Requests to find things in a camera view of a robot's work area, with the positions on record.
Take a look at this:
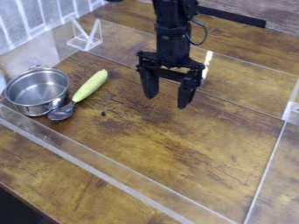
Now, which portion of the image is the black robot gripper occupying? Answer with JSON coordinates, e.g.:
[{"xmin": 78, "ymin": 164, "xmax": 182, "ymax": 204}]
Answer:
[{"xmin": 136, "ymin": 23, "xmax": 205, "ymax": 109}]

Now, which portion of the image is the green handled metal spoon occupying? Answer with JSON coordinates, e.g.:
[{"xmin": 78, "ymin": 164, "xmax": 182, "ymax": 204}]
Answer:
[{"xmin": 47, "ymin": 69, "xmax": 107, "ymax": 121}]

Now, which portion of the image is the clear acrylic triangle stand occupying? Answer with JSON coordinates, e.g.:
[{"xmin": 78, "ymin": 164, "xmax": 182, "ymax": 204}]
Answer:
[{"xmin": 66, "ymin": 19, "xmax": 102, "ymax": 52}]

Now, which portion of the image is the black strip on table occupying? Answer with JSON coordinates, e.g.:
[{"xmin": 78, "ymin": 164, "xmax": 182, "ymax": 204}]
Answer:
[{"xmin": 197, "ymin": 6, "xmax": 266, "ymax": 28}]

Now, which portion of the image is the small stainless steel pot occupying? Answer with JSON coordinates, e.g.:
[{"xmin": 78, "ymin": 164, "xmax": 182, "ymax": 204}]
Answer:
[{"xmin": 3, "ymin": 65, "xmax": 70, "ymax": 116}]

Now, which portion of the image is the clear acrylic front barrier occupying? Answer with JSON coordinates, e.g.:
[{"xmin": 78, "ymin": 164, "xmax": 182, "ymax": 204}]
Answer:
[{"xmin": 0, "ymin": 103, "xmax": 237, "ymax": 224}]

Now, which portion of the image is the clear acrylic barrier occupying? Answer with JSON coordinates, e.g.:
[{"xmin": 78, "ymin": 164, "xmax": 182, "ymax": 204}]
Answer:
[
  {"xmin": 244, "ymin": 80, "xmax": 299, "ymax": 224},
  {"xmin": 0, "ymin": 103, "xmax": 237, "ymax": 224}
]

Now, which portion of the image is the clear acrylic right barrier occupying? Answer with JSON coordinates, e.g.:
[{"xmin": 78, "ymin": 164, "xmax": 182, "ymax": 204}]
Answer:
[{"xmin": 244, "ymin": 80, "xmax": 299, "ymax": 224}]

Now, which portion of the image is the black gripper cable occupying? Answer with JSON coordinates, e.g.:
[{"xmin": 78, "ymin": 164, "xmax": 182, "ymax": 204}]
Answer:
[{"xmin": 184, "ymin": 17, "xmax": 209, "ymax": 46}]

